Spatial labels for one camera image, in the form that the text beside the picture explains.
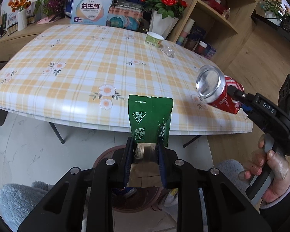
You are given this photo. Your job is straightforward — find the stacked pastel cups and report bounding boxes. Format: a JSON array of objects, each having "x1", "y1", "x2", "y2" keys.
[{"x1": 176, "y1": 18, "x2": 195, "y2": 46}]

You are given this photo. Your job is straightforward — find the small blue box on shelf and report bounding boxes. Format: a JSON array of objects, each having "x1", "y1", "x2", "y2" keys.
[{"x1": 203, "y1": 44, "x2": 216, "y2": 60}]

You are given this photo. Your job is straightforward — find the white flower vase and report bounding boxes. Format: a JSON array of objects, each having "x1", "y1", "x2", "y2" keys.
[{"x1": 149, "y1": 10, "x2": 179, "y2": 39}]

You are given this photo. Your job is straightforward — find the clear plastic wrapper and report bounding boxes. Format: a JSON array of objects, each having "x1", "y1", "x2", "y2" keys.
[{"x1": 163, "y1": 47, "x2": 175, "y2": 59}]

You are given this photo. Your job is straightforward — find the white probiotic box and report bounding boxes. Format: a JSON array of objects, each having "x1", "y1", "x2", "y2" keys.
[{"x1": 70, "y1": 0, "x2": 113, "y2": 26}]

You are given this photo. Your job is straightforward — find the wooden shelf unit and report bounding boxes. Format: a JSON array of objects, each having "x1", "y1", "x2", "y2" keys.
[{"x1": 168, "y1": 0, "x2": 259, "y2": 70}]

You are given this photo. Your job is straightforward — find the brown round trash bin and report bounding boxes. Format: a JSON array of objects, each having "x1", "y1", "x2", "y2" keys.
[{"x1": 92, "y1": 145, "x2": 164, "y2": 213}]

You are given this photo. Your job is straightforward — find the teal bowl gift box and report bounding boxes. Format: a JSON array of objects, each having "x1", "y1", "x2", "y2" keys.
[{"x1": 106, "y1": 7, "x2": 143, "y2": 31}]

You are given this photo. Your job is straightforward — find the red cup with lid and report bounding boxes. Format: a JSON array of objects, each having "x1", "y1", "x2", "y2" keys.
[{"x1": 194, "y1": 41, "x2": 207, "y2": 55}]

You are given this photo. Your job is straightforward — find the green tea packet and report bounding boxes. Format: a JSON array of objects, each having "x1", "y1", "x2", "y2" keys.
[{"x1": 128, "y1": 95, "x2": 173, "y2": 146}]

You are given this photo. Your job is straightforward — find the low wooden cabinet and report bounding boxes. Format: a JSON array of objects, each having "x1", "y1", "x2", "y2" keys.
[{"x1": 0, "y1": 18, "x2": 69, "y2": 62}]

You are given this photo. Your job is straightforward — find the plaid floral tablecloth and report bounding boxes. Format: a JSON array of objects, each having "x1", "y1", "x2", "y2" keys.
[{"x1": 0, "y1": 25, "x2": 253, "y2": 135}]

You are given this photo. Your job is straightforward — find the grey fluffy slipper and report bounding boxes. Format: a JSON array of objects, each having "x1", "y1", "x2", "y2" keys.
[{"x1": 0, "y1": 181, "x2": 53, "y2": 231}]

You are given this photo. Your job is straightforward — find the red crushed soda can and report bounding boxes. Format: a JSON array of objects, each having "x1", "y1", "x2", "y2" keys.
[{"x1": 196, "y1": 65, "x2": 245, "y2": 114}]

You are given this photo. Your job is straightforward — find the orange flowers white vase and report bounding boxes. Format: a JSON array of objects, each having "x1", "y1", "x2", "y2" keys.
[{"x1": 8, "y1": 0, "x2": 31, "y2": 31}]

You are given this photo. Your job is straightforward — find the right hand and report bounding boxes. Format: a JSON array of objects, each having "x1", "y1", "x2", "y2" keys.
[{"x1": 238, "y1": 137, "x2": 290, "y2": 204}]

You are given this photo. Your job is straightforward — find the green paper cup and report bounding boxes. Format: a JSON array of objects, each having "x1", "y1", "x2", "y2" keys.
[{"x1": 145, "y1": 32, "x2": 164, "y2": 48}]

